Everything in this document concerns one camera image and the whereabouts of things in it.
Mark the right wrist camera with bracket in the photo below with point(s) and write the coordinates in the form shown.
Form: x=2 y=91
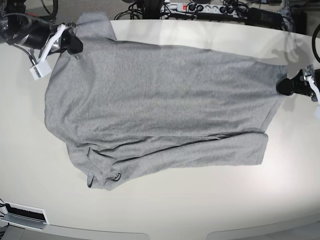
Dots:
x=41 y=67

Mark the white power strip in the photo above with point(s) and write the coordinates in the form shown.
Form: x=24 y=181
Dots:
x=233 y=8

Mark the black power adapter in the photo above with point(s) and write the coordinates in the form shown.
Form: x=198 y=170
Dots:
x=264 y=18

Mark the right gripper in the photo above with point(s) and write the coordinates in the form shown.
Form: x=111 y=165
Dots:
x=36 y=35

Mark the grey cable tray box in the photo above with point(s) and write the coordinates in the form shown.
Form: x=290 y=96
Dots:
x=23 y=216

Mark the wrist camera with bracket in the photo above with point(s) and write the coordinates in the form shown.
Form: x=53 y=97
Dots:
x=310 y=77
x=41 y=67

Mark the grey t-shirt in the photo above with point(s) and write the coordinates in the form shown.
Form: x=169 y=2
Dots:
x=127 y=109

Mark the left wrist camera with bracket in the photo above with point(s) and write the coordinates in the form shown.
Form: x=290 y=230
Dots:
x=310 y=77

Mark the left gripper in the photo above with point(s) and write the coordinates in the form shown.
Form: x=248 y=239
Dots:
x=305 y=83

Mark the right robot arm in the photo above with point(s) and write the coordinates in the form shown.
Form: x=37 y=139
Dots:
x=19 y=28

